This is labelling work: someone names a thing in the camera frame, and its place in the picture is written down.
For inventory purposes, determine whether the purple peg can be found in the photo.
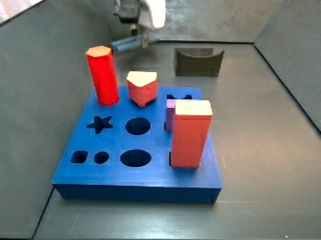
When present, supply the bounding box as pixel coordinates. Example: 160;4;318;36
164;99;175;131

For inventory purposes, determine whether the blue shape-sorter base block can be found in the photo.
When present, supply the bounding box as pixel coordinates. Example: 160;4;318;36
50;86;223;203

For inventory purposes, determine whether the red square peg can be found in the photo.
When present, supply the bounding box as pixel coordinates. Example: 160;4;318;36
169;99;212;168

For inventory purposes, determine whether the red pentagon peg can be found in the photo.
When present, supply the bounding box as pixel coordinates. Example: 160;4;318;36
127;71;157;107

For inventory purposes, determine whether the blue square-circle object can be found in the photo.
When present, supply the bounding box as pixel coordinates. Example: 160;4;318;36
109;33;159;53

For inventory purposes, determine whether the red hexagonal peg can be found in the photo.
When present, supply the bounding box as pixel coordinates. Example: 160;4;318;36
85;46;119;106

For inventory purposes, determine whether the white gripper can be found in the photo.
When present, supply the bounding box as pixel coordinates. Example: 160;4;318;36
139;0;165;29

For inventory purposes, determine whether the black curved fixture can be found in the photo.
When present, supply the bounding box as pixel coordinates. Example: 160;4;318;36
173;48;224;77

